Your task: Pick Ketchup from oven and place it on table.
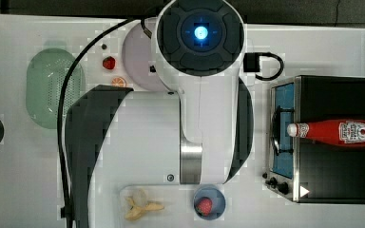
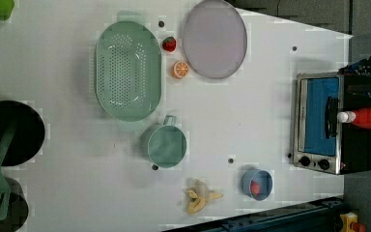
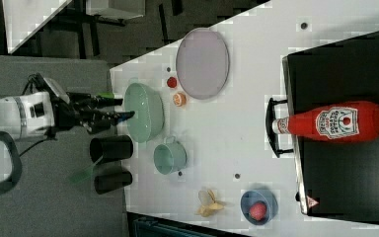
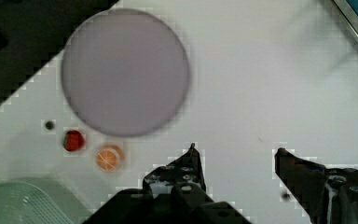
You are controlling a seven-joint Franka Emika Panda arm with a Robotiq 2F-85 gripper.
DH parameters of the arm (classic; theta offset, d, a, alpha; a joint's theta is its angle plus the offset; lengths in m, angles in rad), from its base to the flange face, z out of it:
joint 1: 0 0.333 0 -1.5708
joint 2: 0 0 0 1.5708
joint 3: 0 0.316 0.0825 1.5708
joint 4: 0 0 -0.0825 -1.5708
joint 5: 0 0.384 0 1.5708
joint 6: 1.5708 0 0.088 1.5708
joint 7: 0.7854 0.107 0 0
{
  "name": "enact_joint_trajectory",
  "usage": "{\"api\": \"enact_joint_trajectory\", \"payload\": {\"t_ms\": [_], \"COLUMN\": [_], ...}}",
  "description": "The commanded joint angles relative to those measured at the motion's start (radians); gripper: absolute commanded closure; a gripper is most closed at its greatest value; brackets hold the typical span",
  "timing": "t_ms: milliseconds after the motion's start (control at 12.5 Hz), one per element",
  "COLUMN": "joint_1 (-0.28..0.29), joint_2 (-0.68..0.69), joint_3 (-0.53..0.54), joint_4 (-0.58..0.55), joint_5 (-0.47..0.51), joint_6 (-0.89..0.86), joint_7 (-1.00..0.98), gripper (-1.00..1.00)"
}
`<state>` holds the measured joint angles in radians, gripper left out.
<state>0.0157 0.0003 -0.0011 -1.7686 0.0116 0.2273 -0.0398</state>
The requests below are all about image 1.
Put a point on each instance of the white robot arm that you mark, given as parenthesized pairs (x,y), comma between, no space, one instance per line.
(197,130)

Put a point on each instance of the blue bowl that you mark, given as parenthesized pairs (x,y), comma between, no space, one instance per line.
(218,198)

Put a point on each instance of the orange slice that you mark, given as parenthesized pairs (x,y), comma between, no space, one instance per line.
(119,82)

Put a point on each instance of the peeled banana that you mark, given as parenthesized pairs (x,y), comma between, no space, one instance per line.
(140,205)

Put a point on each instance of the green perforated strainer basket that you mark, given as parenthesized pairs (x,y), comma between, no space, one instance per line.
(45,76)

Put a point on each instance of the light purple round plate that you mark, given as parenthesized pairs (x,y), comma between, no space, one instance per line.
(136,57)

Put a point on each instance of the red strawberry in bowl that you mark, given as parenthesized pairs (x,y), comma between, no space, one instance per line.
(204,206)

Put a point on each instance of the red ketchup bottle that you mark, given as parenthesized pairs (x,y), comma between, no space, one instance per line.
(347,133)

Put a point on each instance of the small red strawberry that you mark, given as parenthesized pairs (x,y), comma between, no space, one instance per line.
(109,63)

